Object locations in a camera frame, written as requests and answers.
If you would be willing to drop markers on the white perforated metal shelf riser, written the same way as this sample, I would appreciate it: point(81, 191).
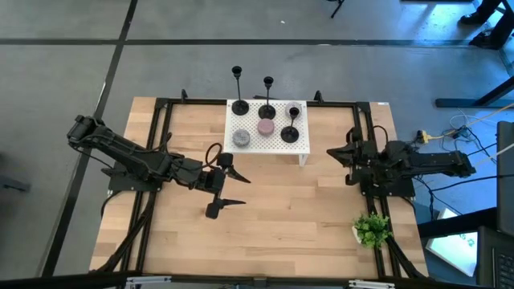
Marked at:
point(261, 145)

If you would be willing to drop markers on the black monitor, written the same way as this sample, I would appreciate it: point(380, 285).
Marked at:
point(506, 180)

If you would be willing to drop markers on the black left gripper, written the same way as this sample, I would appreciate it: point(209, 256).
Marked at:
point(213, 180)

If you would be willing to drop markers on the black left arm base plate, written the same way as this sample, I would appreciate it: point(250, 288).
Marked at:
point(132, 186)

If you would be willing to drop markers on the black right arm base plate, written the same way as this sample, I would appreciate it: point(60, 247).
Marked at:
point(395, 192)

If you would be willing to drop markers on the black desk leg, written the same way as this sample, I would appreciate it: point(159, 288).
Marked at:
point(454, 103)

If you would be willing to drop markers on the white tablet screen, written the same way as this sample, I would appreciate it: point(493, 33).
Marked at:
point(454, 249)

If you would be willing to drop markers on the pink speckled candle tin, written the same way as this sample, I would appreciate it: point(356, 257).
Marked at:
point(266, 127)

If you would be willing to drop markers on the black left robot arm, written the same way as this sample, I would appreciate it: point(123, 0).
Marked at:
point(132, 156)

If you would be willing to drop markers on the medium black candlestick holder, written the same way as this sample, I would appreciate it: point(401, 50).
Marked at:
point(267, 112)

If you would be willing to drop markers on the dark laptop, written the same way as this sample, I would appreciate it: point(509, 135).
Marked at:
point(502, 261)

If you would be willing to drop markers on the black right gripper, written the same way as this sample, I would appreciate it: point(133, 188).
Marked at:
point(369, 164)

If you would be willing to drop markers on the green plant in white pot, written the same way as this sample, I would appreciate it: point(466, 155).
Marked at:
point(372, 229)

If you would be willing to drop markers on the silver aluminium bracket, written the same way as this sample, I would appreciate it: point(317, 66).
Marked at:
point(148, 280)
point(371, 284)

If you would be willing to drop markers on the grey floor box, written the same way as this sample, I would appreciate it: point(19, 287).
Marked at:
point(18, 186)

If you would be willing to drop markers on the tall black candlestick holder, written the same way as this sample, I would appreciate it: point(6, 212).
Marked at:
point(240, 107)

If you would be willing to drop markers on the short black candlestick holder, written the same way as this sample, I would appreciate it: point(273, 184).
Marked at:
point(290, 135)

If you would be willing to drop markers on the black aluminium table frame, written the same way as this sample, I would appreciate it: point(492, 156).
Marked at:
point(201, 102)

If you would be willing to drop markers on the black tripod leg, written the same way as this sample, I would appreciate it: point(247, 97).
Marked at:
point(336, 9)

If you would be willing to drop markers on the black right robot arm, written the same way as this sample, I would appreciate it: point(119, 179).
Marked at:
point(433, 162)

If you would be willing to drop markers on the person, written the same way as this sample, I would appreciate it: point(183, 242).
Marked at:
point(484, 38)

